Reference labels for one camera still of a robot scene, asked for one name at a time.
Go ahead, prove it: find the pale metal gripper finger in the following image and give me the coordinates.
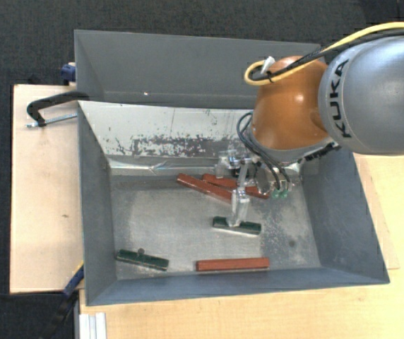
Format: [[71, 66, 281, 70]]
[[215, 150, 230, 179], [230, 188, 250, 227]]

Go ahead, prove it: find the red-brown flat block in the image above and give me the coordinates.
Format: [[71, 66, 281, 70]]
[[195, 257, 271, 273], [176, 173, 234, 204], [201, 173, 271, 201]]

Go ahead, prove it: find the dark green flat block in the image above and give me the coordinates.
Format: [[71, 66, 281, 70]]
[[116, 248, 170, 272], [212, 216, 262, 236]]

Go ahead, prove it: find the grey metal bin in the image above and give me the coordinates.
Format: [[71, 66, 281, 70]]
[[73, 29, 391, 307]]

